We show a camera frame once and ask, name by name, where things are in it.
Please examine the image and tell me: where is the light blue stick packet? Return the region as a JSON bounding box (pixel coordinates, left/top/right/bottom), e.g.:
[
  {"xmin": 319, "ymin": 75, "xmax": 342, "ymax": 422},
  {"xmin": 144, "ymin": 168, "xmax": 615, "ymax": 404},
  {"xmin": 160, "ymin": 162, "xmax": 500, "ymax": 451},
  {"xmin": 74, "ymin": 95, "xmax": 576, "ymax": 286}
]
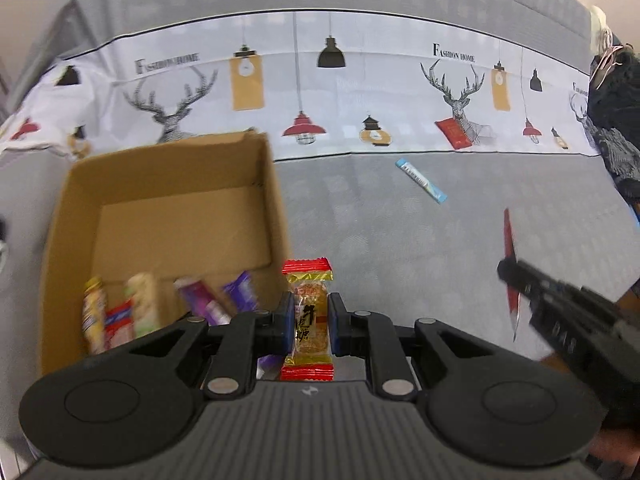
[{"xmin": 395, "ymin": 158, "xmax": 447, "ymax": 205}]

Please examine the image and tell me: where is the brown cardboard box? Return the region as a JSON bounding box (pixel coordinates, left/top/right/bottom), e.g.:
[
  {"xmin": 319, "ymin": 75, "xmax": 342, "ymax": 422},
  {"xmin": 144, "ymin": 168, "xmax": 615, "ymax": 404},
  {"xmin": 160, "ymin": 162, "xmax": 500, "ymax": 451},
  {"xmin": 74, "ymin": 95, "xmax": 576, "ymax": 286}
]
[{"xmin": 37, "ymin": 130, "xmax": 296, "ymax": 378}]

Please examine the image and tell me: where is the dark clothing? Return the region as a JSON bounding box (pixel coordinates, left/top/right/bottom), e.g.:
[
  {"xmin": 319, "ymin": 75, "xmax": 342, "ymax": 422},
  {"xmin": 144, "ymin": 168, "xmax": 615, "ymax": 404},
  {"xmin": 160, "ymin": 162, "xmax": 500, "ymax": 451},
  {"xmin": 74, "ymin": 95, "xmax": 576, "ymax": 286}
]
[{"xmin": 585, "ymin": 45, "xmax": 640, "ymax": 211}]

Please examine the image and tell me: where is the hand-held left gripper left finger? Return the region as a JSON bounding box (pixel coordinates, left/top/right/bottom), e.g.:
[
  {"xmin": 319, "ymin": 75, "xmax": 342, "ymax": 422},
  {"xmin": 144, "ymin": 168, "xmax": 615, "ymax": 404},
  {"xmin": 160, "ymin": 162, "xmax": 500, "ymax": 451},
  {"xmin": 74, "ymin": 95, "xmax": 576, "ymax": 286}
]
[{"xmin": 85, "ymin": 291, "xmax": 296, "ymax": 400}]

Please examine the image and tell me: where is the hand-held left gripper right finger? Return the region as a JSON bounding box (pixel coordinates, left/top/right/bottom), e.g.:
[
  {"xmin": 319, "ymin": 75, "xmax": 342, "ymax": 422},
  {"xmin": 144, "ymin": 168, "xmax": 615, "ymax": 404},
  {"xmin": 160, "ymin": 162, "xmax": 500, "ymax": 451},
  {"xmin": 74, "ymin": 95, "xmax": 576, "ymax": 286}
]
[{"xmin": 327, "ymin": 292, "xmax": 546, "ymax": 401}]

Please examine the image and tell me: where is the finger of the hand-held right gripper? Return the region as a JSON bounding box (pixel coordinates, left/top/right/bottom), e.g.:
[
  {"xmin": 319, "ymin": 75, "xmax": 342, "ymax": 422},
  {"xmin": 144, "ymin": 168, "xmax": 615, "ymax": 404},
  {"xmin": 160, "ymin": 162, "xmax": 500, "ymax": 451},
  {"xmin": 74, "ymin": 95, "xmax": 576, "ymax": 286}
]
[{"xmin": 497, "ymin": 259, "xmax": 583, "ymax": 313}]

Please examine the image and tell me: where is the purple and white snack packet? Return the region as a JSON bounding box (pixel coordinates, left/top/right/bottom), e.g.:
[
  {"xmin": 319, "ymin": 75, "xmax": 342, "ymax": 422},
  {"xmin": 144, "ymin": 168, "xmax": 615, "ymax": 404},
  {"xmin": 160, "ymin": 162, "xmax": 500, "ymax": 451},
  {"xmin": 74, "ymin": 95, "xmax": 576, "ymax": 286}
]
[{"xmin": 174, "ymin": 276, "xmax": 232, "ymax": 326}]

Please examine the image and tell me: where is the flat red packet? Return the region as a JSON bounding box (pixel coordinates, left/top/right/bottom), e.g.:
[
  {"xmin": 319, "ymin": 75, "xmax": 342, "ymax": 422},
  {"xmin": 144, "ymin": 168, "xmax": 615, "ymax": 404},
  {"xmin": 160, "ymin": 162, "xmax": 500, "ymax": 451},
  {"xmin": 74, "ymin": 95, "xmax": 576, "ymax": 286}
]
[{"xmin": 434, "ymin": 117, "xmax": 474, "ymax": 150}]

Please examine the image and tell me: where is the red and gold candy packet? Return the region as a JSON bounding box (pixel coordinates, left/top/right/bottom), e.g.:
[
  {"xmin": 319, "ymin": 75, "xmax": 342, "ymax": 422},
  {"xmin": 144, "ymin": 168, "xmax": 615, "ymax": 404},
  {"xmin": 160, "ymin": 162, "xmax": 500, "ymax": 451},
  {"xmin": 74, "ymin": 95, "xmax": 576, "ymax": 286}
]
[{"xmin": 280, "ymin": 256, "xmax": 335, "ymax": 381}]

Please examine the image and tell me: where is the beige snack packet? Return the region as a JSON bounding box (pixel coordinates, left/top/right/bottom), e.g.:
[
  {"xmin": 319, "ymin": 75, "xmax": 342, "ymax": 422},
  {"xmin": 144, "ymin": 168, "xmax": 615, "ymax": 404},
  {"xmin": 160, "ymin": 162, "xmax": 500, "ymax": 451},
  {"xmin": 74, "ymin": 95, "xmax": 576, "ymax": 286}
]
[{"xmin": 124, "ymin": 272, "xmax": 160, "ymax": 338}]

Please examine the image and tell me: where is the purple snack bar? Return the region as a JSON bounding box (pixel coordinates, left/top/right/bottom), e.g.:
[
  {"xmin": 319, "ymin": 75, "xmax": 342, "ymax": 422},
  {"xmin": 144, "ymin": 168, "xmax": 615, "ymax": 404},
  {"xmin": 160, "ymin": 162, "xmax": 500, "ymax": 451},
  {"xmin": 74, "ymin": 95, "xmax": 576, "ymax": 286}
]
[{"xmin": 222, "ymin": 270, "xmax": 261, "ymax": 313}]

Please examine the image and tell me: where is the printed grey bed sheet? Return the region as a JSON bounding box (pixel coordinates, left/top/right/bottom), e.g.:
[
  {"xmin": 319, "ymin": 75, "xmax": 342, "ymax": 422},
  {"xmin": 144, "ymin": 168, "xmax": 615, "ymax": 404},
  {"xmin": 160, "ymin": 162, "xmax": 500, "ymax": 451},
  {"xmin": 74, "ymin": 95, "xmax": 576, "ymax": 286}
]
[{"xmin": 0, "ymin": 0, "xmax": 640, "ymax": 411}]

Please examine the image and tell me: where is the large red snack packet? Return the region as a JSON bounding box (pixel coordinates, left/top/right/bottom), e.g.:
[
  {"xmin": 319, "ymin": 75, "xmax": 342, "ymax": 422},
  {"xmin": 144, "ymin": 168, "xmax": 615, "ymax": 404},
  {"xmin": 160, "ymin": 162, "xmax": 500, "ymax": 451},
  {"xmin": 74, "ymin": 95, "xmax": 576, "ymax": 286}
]
[{"xmin": 502, "ymin": 208, "xmax": 522, "ymax": 343}]

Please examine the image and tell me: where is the white cloth item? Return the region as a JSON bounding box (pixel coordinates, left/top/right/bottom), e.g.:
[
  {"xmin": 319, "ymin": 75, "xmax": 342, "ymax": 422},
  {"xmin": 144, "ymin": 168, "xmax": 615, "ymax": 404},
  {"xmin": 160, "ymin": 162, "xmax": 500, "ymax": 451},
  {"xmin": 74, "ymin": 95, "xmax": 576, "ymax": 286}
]
[{"xmin": 589, "ymin": 5, "xmax": 615, "ymax": 55}]

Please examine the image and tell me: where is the yellow and white snack tube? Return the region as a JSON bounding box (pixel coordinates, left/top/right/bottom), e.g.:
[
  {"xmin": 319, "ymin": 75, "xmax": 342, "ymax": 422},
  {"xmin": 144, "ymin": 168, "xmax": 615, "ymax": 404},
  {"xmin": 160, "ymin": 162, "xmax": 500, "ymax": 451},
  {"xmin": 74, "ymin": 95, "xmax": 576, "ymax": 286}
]
[{"xmin": 81, "ymin": 276, "xmax": 108, "ymax": 356}]

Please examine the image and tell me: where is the red and white snack packet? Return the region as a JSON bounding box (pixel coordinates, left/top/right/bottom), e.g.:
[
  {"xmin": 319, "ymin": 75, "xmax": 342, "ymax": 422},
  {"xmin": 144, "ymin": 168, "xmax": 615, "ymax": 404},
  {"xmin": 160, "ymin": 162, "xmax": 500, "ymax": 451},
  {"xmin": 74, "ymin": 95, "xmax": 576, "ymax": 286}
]
[{"xmin": 104, "ymin": 299, "xmax": 136, "ymax": 351}]

